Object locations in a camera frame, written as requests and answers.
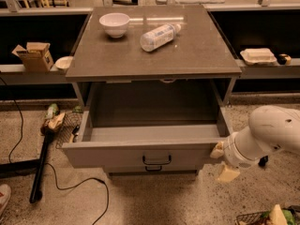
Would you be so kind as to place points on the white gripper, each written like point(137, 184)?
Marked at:
point(232, 151)

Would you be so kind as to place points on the grey top drawer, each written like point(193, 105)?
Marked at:
point(133, 145)

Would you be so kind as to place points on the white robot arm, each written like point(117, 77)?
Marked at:
point(269, 129)

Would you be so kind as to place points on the grey drawer cabinet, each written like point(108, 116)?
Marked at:
point(191, 75)

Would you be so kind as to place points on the white foam takeout container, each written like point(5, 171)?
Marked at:
point(258, 56)

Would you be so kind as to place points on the small dark round object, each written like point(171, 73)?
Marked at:
point(284, 59)

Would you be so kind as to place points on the clear plastic bottle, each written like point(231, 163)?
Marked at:
point(159, 36)

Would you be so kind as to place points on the white ceramic bowl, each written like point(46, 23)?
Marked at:
point(115, 24)

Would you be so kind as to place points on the green bottle on floor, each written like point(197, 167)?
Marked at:
point(52, 111)

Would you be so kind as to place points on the brown bread bag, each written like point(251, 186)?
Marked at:
point(53, 124)

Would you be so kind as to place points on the small white bowl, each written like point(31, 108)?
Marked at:
point(64, 62)

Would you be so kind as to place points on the black metal table leg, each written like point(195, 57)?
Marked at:
point(36, 193)

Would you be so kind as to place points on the brown cardboard box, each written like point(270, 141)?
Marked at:
point(35, 57)

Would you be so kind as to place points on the white sneaker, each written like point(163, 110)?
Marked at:
point(5, 193)

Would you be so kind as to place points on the wire basket with groceries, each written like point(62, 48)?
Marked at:
point(277, 216)

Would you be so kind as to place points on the wire mesh basket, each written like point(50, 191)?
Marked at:
point(69, 128)

